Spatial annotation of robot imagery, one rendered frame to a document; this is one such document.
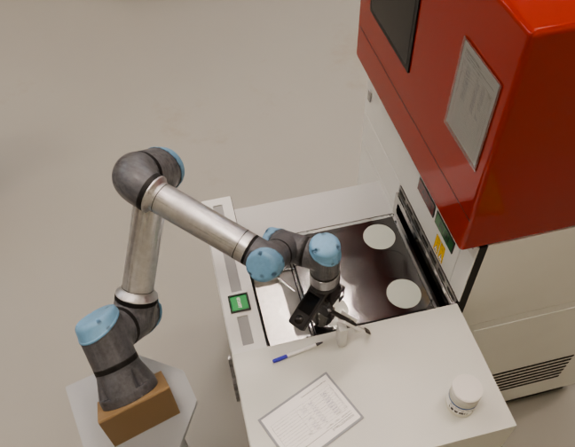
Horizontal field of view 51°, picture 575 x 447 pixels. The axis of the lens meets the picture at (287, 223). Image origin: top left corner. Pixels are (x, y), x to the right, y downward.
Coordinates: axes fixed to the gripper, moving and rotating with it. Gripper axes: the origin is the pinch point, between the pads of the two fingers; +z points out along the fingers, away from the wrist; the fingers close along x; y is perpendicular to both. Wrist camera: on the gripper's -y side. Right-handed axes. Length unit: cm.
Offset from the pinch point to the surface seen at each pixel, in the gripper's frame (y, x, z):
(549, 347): 57, -57, 39
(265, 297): 0.6, 18.7, 3.5
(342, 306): 9.7, -1.8, 1.4
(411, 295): 24.1, -16.3, 1.4
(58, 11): 150, 324, 92
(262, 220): 27.1, 40.5, 9.5
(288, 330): -4.4, 6.9, 3.5
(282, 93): 166, 135, 91
